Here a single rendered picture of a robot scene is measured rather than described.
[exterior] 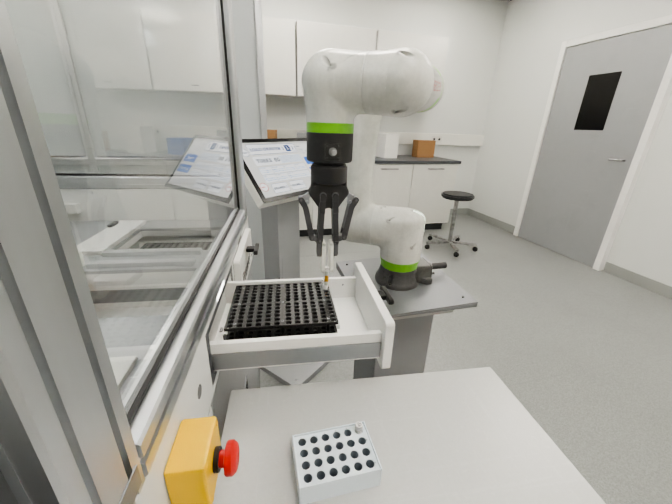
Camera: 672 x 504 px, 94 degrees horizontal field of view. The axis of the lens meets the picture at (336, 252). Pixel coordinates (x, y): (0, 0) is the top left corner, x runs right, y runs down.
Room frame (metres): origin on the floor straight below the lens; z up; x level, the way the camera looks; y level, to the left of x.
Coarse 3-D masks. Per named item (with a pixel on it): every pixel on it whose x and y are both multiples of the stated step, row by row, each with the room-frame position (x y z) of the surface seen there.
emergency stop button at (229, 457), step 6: (228, 444) 0.27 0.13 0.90; (234, 444) 0.28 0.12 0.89; (222, 450) 0.27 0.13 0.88; (228, 450) 0.27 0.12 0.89; (234, 450) 0.27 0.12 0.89; (222, 456) 0.27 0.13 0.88; (228, 456) 0.26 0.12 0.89; (234, 456) 0.26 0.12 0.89; (222, 462) 0.26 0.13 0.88; (228, 462) 0.26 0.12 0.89; (234, 462) 0.26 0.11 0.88; (228, 468) 0.25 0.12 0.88; (234, 468) 0.26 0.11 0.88; (228, 474) 0.25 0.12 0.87
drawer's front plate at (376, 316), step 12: (360, 264) 0.76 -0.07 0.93; (360, 276) 0.71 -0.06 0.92; (360, 288) 0.70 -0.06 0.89; (372, 288) 0.63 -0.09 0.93; (360, 300) 0.69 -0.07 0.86; (372, 300) 0.59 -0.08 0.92; (372, 312) 0.59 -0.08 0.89; (384, 312) 0.53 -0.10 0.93; (372, 324) 0.58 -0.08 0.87; (384, 324) 0.51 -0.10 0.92; (384, 336) 0.50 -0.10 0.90; (384, 348) 0.50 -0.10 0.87; (384, 360) 0.50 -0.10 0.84
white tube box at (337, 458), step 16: (320, 432) 0.37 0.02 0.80; (336, 432) 0.38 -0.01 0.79; (352, 432) 0.38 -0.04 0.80; (368, 432) 0.37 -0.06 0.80; (304, 448) 0.34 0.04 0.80; (320, 448) 0.35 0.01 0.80; (336, 448) 0.35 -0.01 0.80; (352, 448) 0.35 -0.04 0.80; (368, 448) 0.35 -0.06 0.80; (304, 464) 0.32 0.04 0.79; (320, 464) 0.33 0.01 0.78; (336, 464) 0.32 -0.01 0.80; (352, 464) 0.32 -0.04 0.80; (368, 464) 0.33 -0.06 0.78; (304, 480) 0.30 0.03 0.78; (320, 480) 0.30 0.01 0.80; (336, 480) 0.30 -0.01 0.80; (352, 480) 0.30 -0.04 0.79; (368, 480) 0.31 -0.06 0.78; (304, 496) 0.29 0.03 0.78; (320, 496) 0.29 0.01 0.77
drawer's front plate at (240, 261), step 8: (248, 232) 0.99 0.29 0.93; (248, 240) 0.96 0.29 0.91; (240, 248) 0.85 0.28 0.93; (240, 256) 0.79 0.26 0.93; (248, 256) 0.93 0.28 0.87; (240, 264) 0.76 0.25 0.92; (248, 264) 0.92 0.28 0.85; (240, 272) 0.76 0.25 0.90; (248, 272) 0.90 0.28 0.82; (240, 280) 0.76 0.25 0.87
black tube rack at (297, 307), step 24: (240, 288) 0.66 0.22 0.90; (264, 288) 0.67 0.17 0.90; (288, 288) 0.68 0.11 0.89; (312, 288) 0.67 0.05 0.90; (240, 312) 0.56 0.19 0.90; (264, 312) 0.56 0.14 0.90; (288, 312) 0.61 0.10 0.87; (312, 312) 0.57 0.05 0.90; (240, 336) 0.52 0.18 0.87; (264, 336) 0.52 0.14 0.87
